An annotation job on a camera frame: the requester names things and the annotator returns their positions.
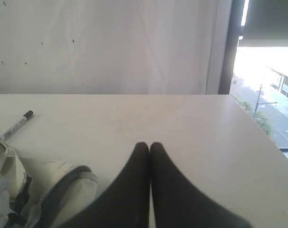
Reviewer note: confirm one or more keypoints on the black capped white marker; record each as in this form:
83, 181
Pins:
16, 126

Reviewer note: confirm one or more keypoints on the white canvas backpack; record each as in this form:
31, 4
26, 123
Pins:
37, 193

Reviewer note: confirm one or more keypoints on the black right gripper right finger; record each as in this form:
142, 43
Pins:
179, 204

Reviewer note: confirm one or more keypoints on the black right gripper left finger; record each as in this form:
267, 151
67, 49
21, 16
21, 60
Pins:
124, 204

